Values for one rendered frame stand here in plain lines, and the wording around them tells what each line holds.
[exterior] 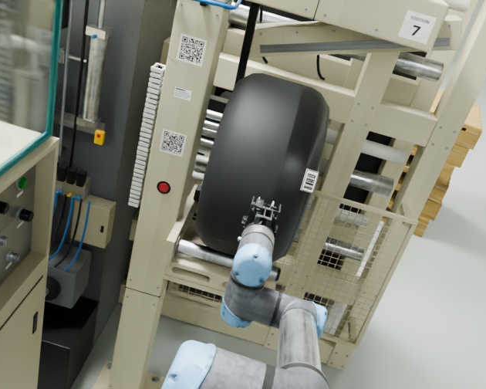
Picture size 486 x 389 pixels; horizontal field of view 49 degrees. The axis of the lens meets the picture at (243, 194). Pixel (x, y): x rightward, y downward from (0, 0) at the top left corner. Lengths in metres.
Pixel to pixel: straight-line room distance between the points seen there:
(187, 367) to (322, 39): 1.37
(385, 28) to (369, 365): 1.82
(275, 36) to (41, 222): 0.98
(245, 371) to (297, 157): 0.79
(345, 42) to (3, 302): 1.31
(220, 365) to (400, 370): 2.35
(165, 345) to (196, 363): 1.92
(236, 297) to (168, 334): 1.62
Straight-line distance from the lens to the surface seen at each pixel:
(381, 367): 3.01
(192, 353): 0.77
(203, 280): 1.75
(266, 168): 1.43
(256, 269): 1.06
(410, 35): 1.78
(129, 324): 2.09
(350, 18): 1.75
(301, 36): 1.90
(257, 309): 1.13
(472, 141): 4.11
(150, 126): 1.66
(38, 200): 1.54
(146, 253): 1.87
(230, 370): 0.76
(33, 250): 1.64
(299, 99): 1.55
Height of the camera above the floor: 1.91
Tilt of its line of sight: 28 degrees down
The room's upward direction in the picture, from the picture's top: 16 degrees clockwise
